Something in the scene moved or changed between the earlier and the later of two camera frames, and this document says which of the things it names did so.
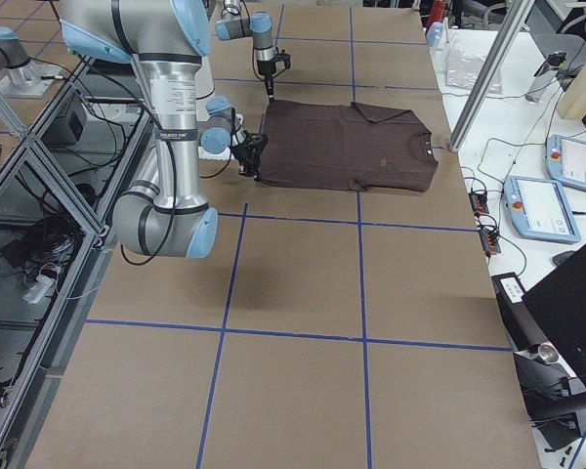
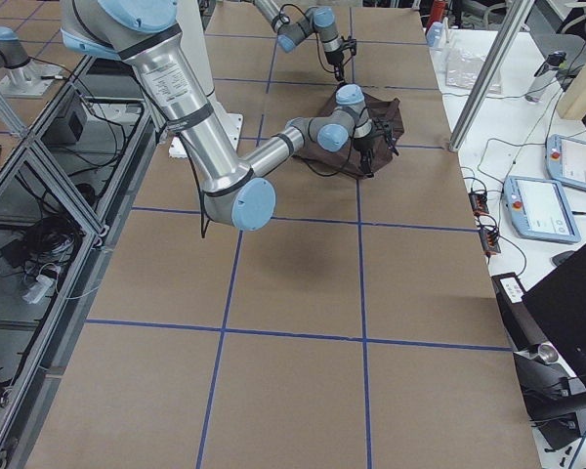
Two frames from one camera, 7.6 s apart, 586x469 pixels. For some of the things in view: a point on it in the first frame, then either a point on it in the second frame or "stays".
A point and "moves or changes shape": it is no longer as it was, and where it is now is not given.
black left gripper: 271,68 → 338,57
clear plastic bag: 463,69 stays
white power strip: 41,284 stays
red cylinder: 437,12 stays
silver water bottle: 545,74 stays
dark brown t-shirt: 352,146 moves or changes shape
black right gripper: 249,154 → 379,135
